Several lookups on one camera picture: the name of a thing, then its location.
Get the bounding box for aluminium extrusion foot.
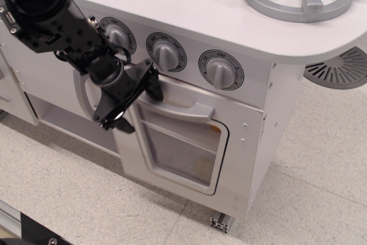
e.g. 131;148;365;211
210;211;235;234

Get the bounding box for aluminium rail on floor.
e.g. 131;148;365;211
1;200;22;238

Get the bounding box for grey left oven knob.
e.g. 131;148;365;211
100;17;136;55

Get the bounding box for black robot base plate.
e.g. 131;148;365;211
21;213;72;245

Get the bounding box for white oven door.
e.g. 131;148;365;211
113;76;263;220

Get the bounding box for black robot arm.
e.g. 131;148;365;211
1;0;163;134

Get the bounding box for grey floor drain grate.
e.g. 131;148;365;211
304;46;366;90

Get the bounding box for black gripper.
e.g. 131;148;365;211
92;59;164;134

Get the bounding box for grey middle oven knob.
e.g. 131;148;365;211
146;32;187;72

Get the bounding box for white cupboard door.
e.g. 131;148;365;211
1;23;109;135

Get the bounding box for grey oven knob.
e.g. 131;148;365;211
100;17;136;55
198;50;244;91
146;32;187;72

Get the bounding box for grey right oven knob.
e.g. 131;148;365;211
198;50;244;91

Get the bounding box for grey cupboard door handle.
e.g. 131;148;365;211
73;69;101;120

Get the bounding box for white toy kitchen cabinet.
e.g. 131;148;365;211
1;0;366;214

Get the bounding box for grey oven door handle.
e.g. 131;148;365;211
137;97;215;123

